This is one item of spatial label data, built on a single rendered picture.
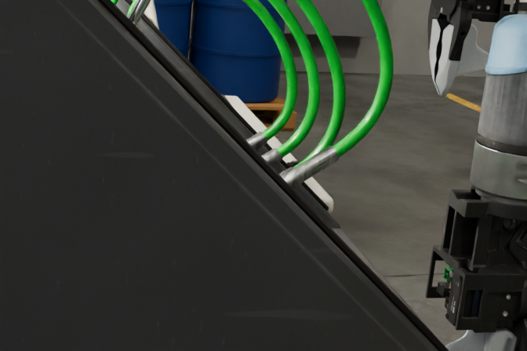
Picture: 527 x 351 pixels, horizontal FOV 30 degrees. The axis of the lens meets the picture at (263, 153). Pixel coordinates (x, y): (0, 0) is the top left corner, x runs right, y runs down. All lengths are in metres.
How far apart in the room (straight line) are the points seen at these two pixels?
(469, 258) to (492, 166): 0.09
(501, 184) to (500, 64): 0.10
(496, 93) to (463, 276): 0.16
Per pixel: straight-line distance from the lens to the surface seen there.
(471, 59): 1.20
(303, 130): 1.20
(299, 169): 1.04
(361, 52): 8.25
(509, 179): 0.85
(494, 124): 0.85
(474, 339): 0.95
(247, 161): 0.66
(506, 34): 0.84
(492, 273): 0.87
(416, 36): 8.46
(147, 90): 0.64
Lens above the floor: 1.41
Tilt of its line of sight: 15 degrees down
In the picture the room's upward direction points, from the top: 6 degrees clockwise
